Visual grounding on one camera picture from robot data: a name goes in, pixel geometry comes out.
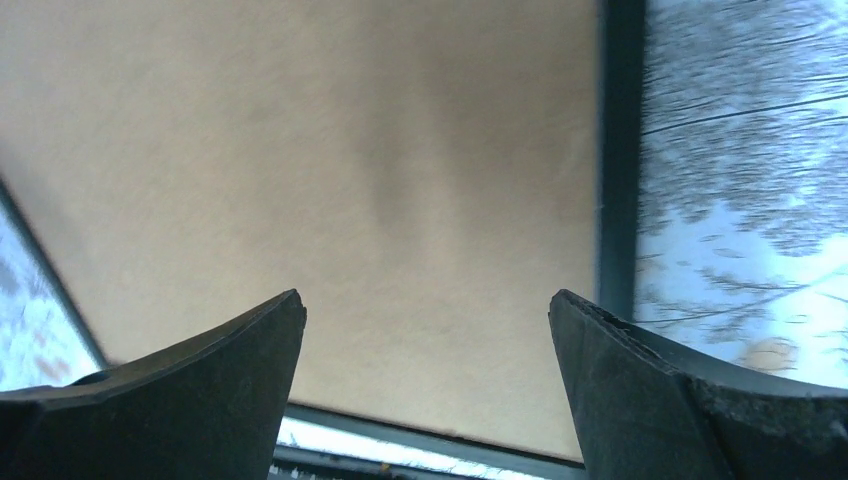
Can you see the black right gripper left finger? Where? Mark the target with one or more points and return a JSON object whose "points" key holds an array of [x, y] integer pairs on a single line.
{"points": [[209, 407]]}

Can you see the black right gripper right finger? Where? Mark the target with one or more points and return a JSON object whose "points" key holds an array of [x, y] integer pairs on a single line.
{"points": [[646, 407]]}

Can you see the brown backing board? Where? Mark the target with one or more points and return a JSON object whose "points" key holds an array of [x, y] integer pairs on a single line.
{"points": [[298, 185]]}

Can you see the black picture frame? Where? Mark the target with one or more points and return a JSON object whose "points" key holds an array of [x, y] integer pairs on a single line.
{"points": [[619, 159]]}

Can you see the floral table cloth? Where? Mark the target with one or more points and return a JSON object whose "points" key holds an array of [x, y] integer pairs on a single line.
{"points": [[427, 175]]}

